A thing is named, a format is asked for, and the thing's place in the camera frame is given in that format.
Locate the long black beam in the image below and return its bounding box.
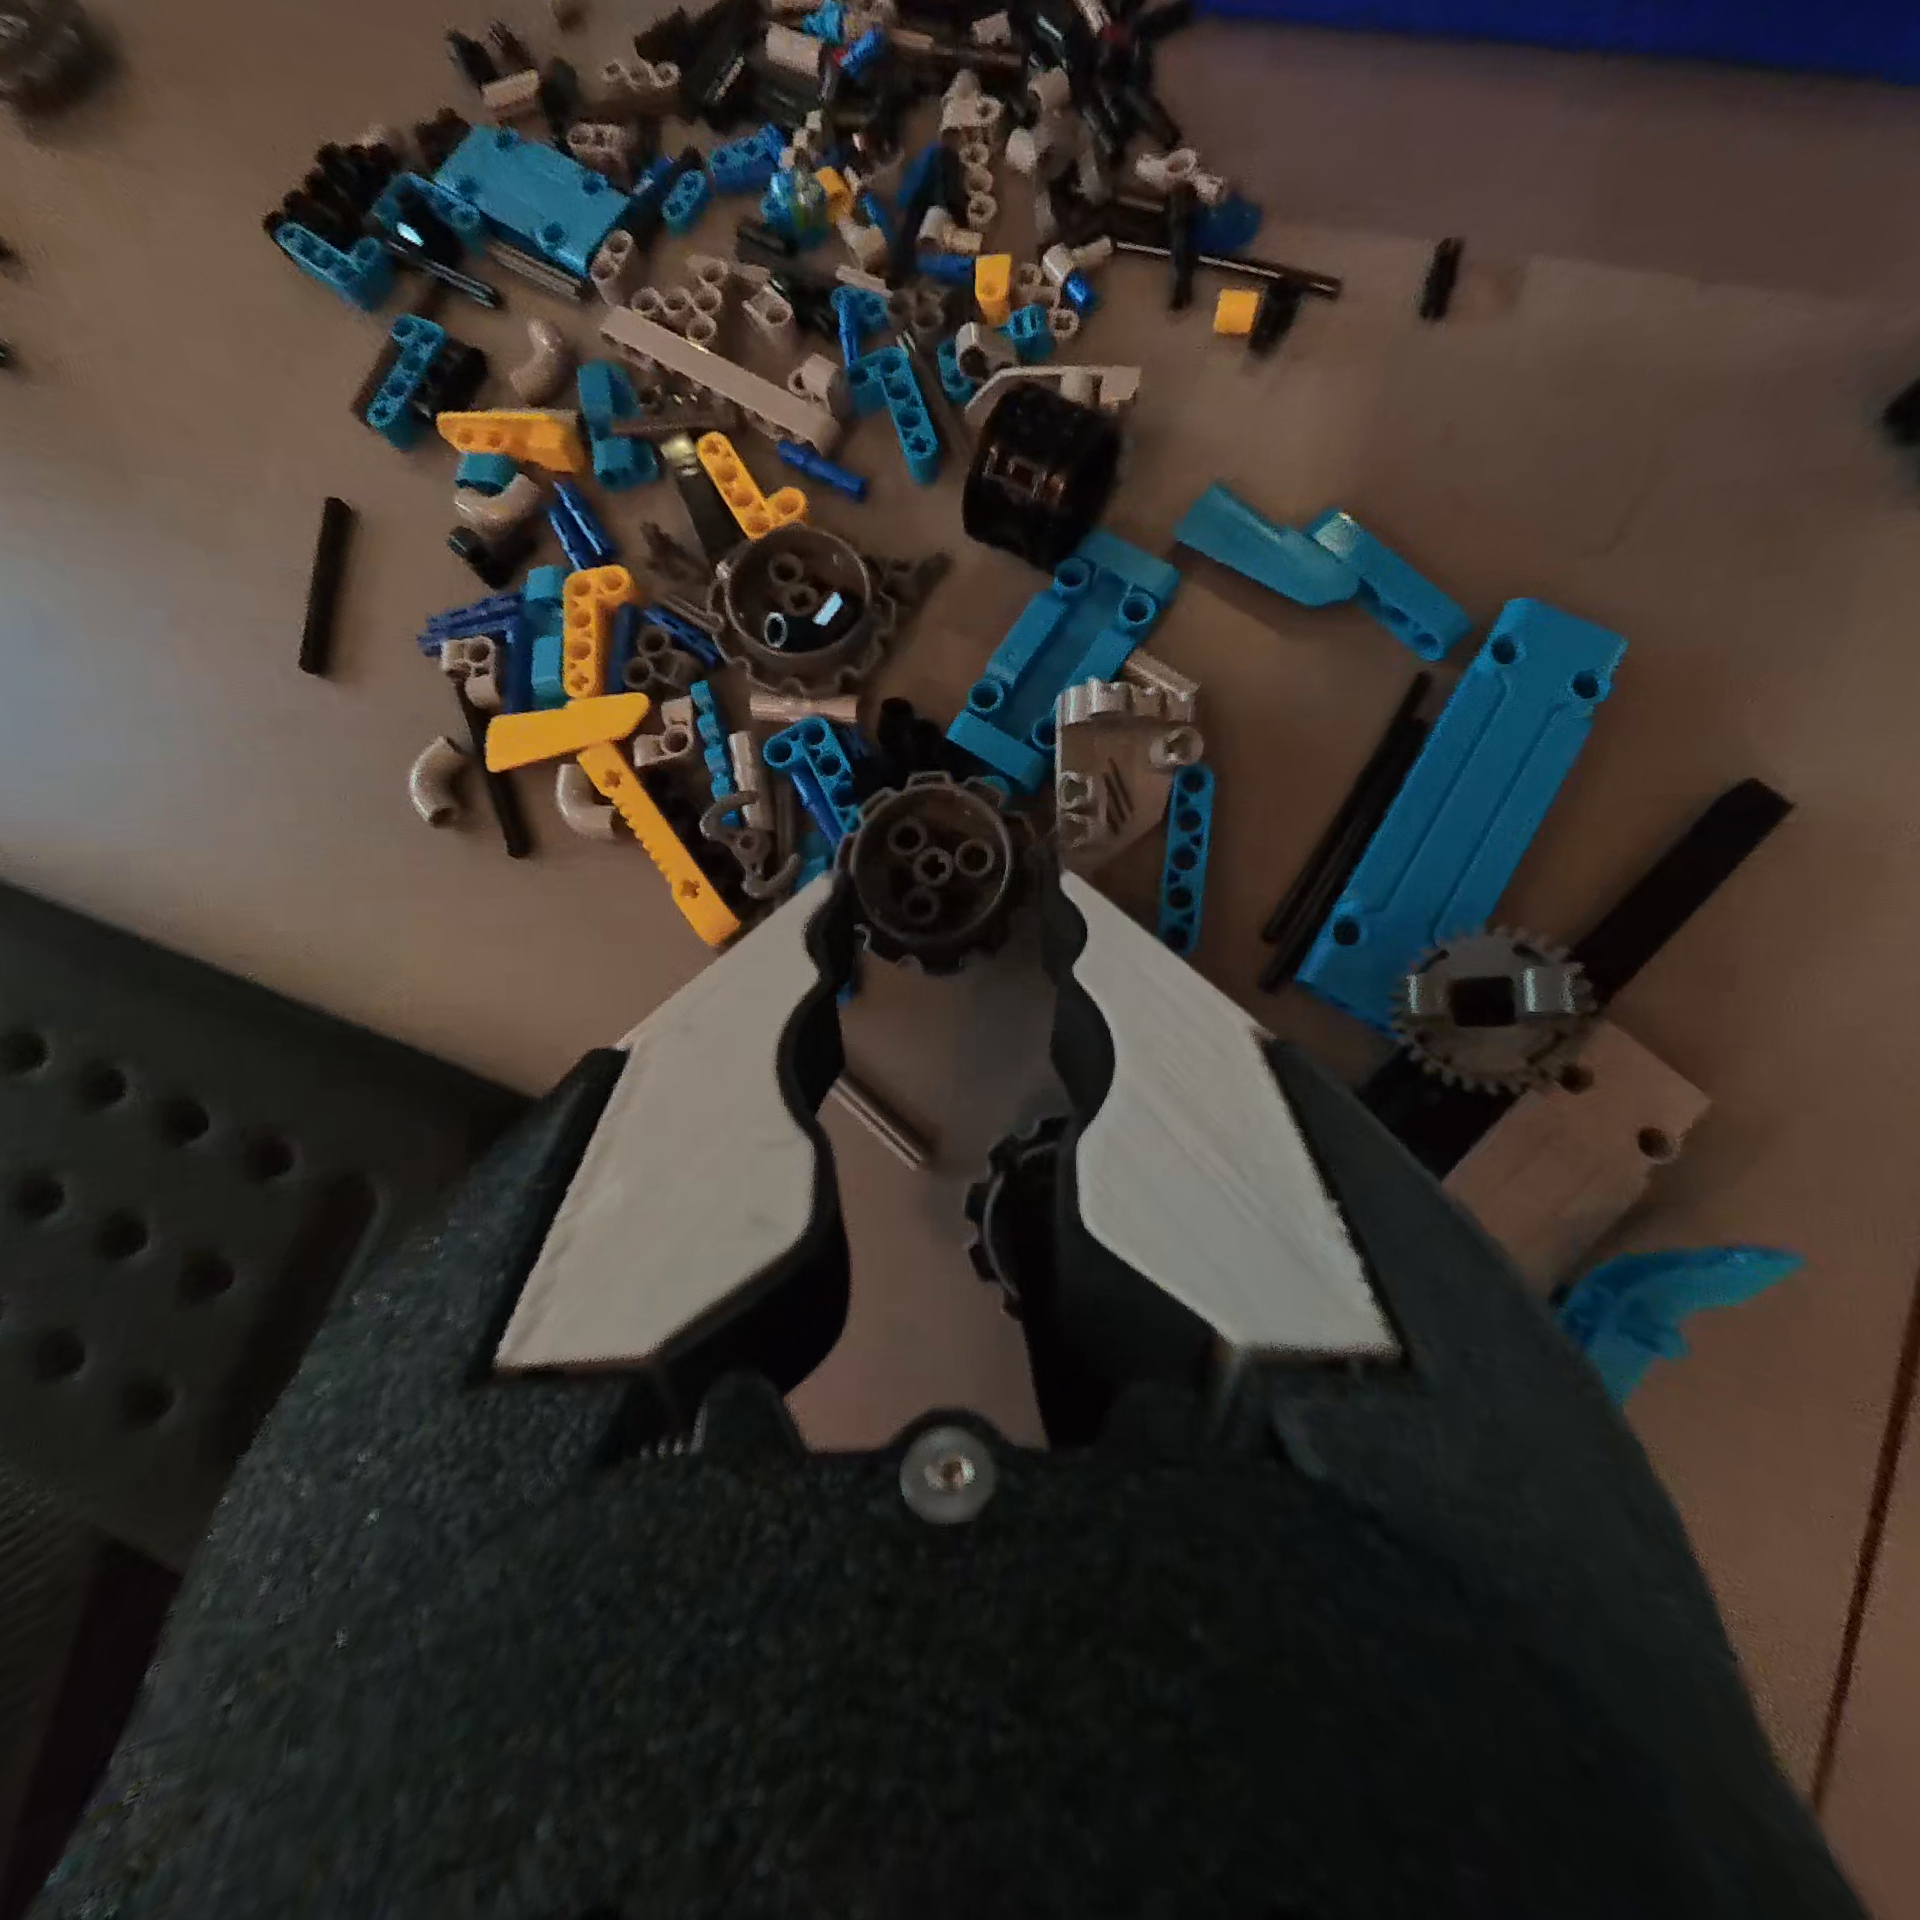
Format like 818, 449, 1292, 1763
1358, 777, 1794, 1179

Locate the grey gear wheel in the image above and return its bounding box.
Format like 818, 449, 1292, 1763
1388, 929, 1594, 1096

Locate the clear blue curved piece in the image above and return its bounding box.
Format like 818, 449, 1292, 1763
1553, 1241, 1801, 1403

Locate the grey desk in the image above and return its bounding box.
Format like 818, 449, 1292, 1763
0, 0, 1920, 1825

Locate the black toothed tyre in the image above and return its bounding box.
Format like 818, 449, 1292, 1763
965, 1117, 1077, 1325

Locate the long blue panel piece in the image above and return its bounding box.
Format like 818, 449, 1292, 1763
1293, 597, 1629, 1039

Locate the black perforated chair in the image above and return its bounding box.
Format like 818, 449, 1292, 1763
0, 879, 530, 1920

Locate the black axle rod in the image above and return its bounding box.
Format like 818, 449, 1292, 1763
298, 498, 358, 677

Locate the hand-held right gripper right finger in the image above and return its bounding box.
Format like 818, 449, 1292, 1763
1032, 879, 1412, 1450

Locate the pile of small building pieces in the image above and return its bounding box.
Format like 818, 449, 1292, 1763
264, 0, 1480, 993

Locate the blue bin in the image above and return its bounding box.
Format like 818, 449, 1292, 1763
1192, 0, 1920, 73

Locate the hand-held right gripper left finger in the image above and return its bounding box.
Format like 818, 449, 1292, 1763
488, 873, 864, 1403

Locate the dark grey toothed wheel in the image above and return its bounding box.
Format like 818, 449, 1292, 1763
832, 772, 1057, 976

